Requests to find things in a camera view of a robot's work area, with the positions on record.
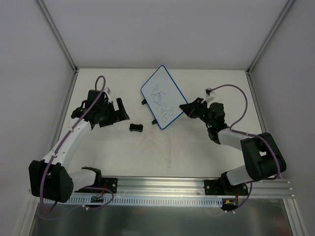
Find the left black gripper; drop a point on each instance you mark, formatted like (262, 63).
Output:
(112, 112)

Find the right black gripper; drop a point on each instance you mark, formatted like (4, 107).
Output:
(199, 110)

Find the black whiteboard eraser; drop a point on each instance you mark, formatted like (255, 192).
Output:
(136, 127)

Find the blue framed whiteboard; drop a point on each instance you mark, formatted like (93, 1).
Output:
(163, 97)

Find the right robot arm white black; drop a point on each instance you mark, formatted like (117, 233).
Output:
(262, 157)

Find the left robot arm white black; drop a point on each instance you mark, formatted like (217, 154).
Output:
(56, 163)

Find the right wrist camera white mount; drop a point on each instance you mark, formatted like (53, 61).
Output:
(209, 95)

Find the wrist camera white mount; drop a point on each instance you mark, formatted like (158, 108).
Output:
(108, 92)
(209, 95)

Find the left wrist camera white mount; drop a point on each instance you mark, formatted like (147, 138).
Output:
(108, 92)

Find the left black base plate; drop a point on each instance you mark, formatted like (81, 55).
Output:
(109, 183)

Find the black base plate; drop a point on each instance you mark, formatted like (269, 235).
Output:
(215, 187)
(109, 183)

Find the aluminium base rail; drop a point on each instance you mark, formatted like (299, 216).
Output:
(160, 184)

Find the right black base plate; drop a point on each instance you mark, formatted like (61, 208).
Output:
(215, 187)

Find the white slotted cable duct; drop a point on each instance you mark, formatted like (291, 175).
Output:
(147, 201)

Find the left aluminium frame post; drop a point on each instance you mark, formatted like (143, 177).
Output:
(52, 26)

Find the aluminium frame post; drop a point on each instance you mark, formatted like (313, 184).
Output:
(278, 21)
(52, 26)

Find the right aluminium frame post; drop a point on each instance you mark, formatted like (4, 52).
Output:
(278, 21)

